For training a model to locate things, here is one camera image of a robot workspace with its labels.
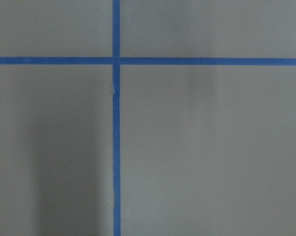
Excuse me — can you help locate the blue tape vertical line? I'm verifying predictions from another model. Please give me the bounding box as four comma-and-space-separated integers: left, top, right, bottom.
112, 0, 121, 236

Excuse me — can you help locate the blue tape horizontal line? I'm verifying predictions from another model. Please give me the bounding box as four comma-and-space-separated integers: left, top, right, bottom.
0, 57, 296, 66

